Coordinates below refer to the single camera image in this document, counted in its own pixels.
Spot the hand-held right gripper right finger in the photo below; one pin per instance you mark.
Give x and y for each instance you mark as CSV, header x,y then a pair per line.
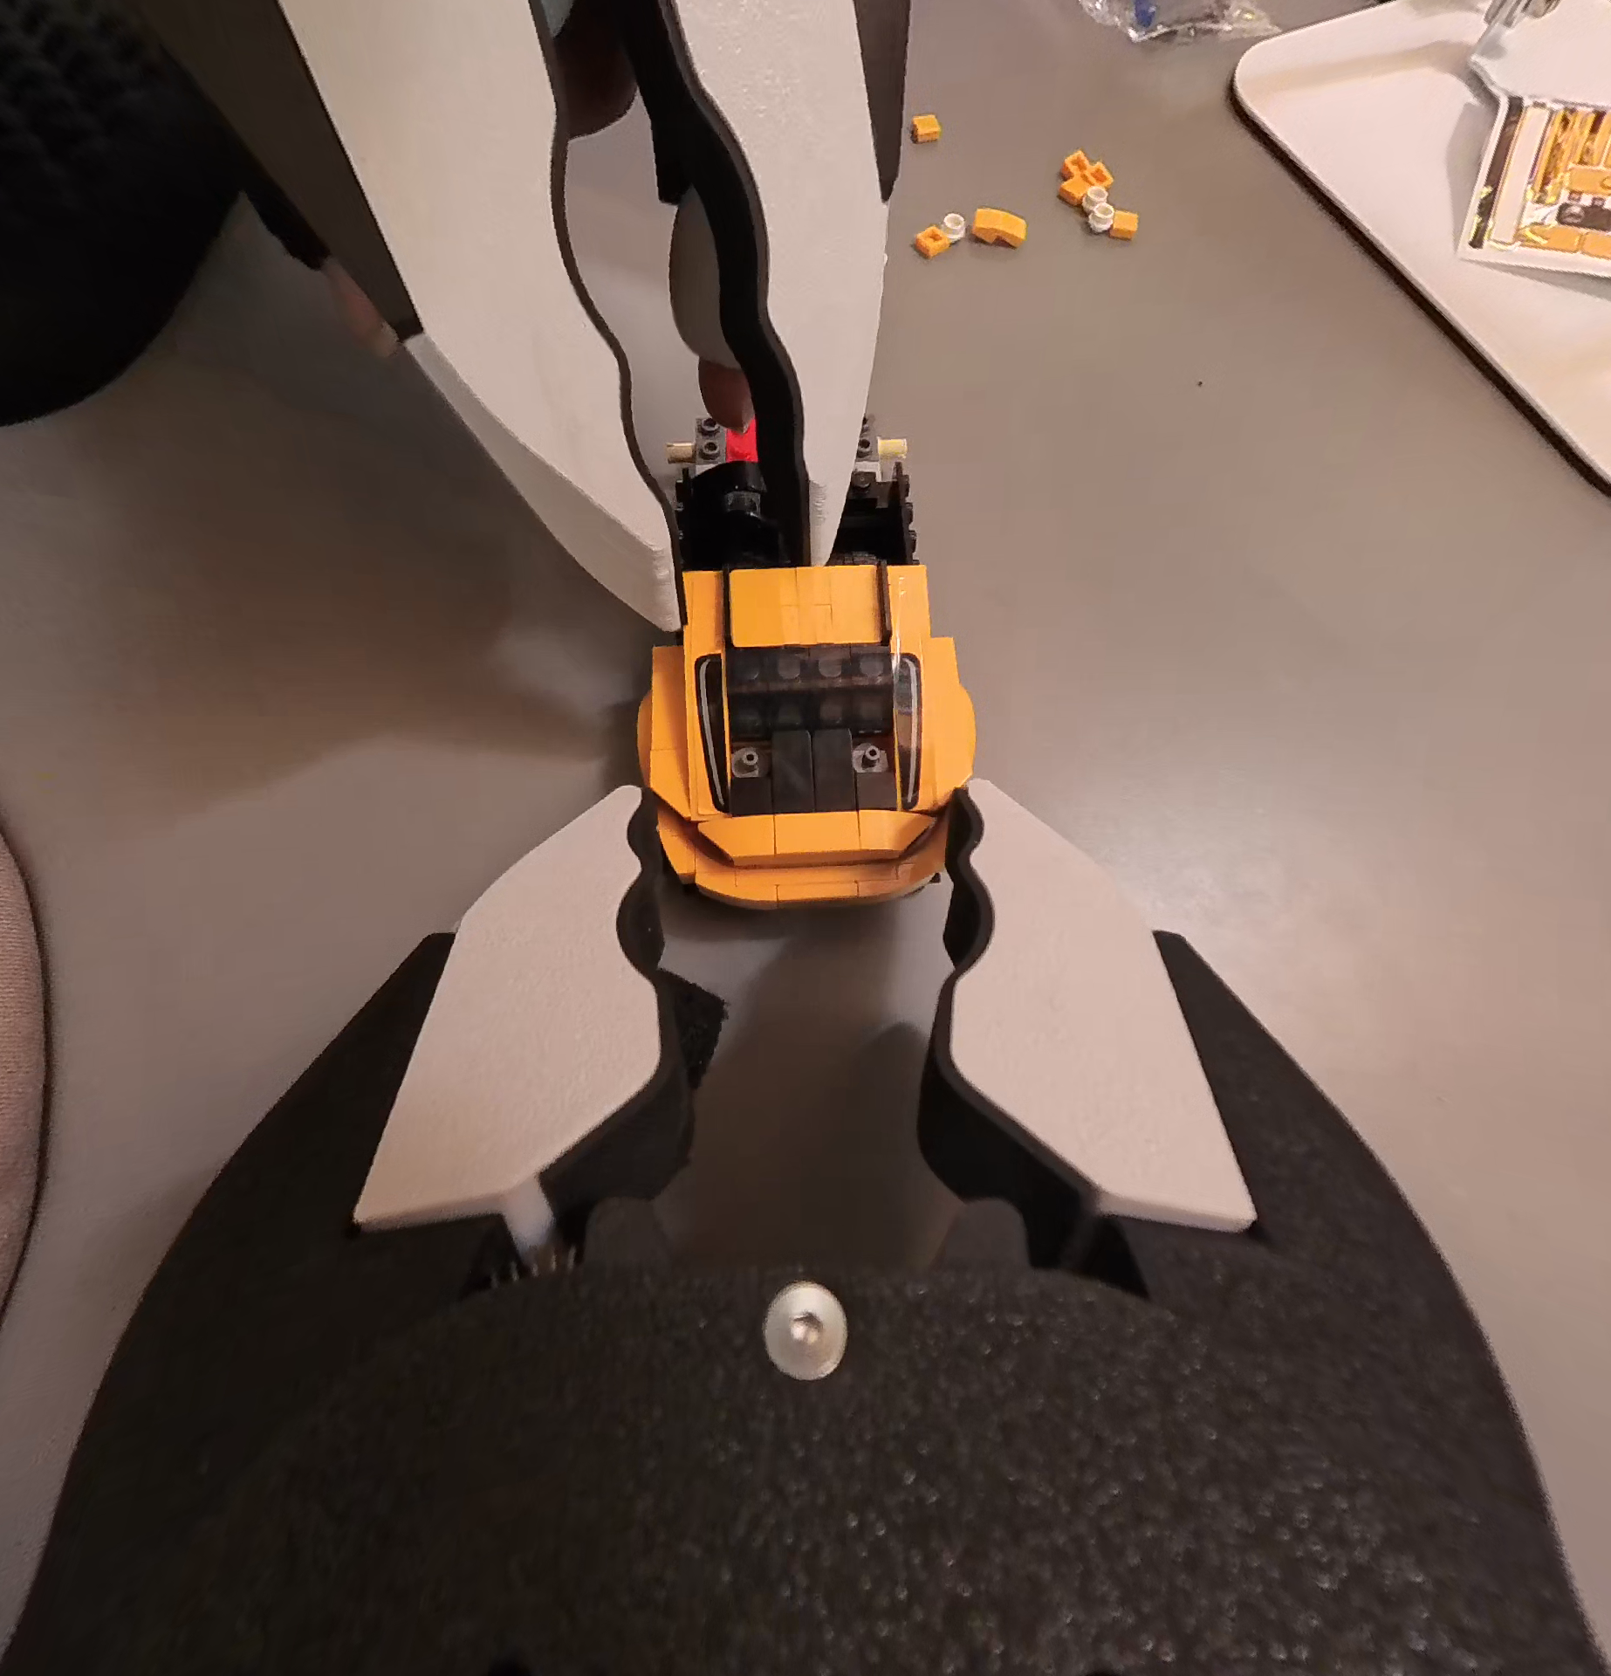
x,y
1093,1048

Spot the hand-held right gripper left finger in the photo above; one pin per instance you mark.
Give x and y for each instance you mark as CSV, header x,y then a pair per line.
x,y
517,1048

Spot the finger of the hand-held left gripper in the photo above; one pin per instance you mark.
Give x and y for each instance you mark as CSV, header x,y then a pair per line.
x,y
805,158
465,263

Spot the orange black lego car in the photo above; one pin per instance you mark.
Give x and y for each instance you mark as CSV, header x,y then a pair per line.
x,y
805,839

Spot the scattered orange white lego pieces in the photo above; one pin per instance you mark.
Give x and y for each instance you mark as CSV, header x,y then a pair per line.
x,y
998,227

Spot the person's left hand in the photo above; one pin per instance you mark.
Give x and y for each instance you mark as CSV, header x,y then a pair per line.
x,y
596,80

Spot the clear bag of dark pieces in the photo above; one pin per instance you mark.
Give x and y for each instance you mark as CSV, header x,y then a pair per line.
x,y
1179,14

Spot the beige hooded sweatshirt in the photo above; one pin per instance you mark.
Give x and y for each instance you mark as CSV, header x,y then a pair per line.
x,y
1,1075

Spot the white book stand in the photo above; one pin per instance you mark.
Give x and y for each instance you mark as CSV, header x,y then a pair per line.
x,y
1381,158

